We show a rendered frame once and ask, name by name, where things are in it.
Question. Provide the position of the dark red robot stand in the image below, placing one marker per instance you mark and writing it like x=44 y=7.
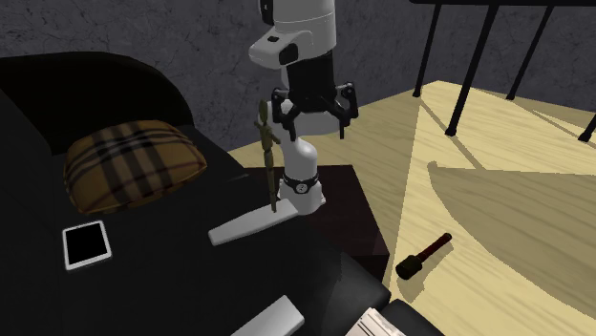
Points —
x=349 y=209

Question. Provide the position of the tan plaid cushion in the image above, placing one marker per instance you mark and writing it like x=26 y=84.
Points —
x=135 y=163

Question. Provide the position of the black sofa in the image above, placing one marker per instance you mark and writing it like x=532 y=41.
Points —
x=163 y=284

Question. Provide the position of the white flat bar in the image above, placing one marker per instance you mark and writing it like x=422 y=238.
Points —
x=246 y=225
x=274 y=321

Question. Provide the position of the dark red bottle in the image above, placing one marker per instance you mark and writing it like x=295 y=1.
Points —
x=421 y=258

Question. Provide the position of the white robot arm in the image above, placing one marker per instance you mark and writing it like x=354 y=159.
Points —
x=300 y=158

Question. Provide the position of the wooden jointed mannequin figure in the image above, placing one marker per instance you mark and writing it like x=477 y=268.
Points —
x=268 y=153

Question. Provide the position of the black-legged table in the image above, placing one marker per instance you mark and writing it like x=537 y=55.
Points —
x=475 y=60

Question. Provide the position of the white tablet with black screen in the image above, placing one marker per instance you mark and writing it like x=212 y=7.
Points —
x=86 y=244

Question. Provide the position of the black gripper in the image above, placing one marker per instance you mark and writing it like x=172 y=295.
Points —
x=311 y=81

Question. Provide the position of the white printed paper booklet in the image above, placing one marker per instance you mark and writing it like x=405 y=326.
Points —
x=372 y=325

